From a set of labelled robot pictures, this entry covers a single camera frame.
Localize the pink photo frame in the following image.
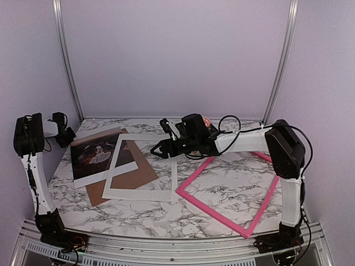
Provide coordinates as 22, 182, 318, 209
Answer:
176, 157, 279, 239

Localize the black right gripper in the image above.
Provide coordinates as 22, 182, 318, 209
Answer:
150, 136, 199, 160

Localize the brown frame backing board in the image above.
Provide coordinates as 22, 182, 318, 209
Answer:
84, 127, 159, 207

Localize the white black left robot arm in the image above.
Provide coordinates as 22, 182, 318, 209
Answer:
13, 112, 75, 247

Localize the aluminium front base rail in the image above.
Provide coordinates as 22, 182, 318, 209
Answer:
10, 221, 334, 265

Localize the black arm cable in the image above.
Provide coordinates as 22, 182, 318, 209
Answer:
23, 116, 53, 217
188, 115, 314, 178

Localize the aluminium left corner post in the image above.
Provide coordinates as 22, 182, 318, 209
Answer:
52, 0, 84, 122

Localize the red white patterned bowl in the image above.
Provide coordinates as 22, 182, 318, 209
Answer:
202, 116, 211, 128

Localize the aluminium right corner post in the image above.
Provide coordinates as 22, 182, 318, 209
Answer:
261, 0, 299, 124

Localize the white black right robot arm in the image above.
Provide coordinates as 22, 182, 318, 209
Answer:
150, 114, 309, 253

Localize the white mat board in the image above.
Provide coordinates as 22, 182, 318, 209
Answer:
102, 133, 178, 202

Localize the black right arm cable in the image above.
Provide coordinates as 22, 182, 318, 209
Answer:
188, 115, 314, 178

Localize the photo with white mat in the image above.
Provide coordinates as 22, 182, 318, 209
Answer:
70, 129, 122, 188

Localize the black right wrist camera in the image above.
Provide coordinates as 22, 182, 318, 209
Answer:
159, 118, 178, 141

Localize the aluminium corner post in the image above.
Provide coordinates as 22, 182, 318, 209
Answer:
52, 0, 84, 122
261, 0, 299, 124

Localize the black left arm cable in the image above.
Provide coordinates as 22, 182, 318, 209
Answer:
23, 116, 53, 217

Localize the clear glass pane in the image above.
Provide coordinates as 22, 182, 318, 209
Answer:
110, 132, 178, 203

